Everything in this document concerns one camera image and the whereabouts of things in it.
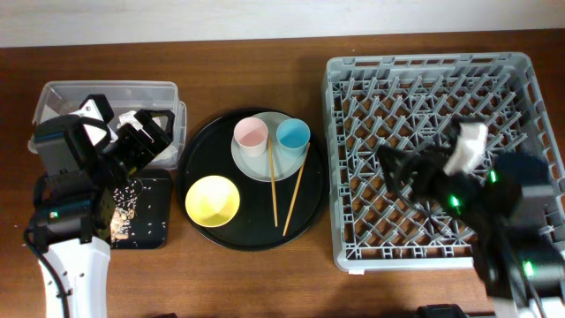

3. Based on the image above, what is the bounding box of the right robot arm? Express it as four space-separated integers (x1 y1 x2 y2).
376 118 564 317

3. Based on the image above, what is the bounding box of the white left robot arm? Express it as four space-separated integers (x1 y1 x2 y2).
23 110 175 317

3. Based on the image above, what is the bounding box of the yellow plastic bowl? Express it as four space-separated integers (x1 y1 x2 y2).
185 176 240 228

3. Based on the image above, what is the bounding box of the white paper napkin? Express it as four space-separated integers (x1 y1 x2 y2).
117 110 177 163

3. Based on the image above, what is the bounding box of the black rectangular waste tray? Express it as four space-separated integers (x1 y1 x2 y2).
108 168 173 251

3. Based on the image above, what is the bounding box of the wooden chopstick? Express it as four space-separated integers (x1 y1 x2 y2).
282 142 311 237
267 137 278 228

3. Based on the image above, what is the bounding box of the light grey round plate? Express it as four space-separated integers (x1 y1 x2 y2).
230 111 306 183

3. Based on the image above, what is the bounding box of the grey plastic dishwasher rack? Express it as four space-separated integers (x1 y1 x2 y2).
322 52 564 274

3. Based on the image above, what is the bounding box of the light pink plastic cup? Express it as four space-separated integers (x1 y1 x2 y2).
234 117 268 157

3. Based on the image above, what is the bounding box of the food scraps and rice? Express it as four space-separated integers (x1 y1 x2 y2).
108 183 167 244

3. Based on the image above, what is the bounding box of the clear plastic waste bin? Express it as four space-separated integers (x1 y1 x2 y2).
32 80 187 170

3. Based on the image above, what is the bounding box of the round black serving tray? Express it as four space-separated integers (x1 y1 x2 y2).
177 108 329 251

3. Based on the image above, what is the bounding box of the light blue plastic cup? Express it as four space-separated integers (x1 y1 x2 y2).
275 118 311 156

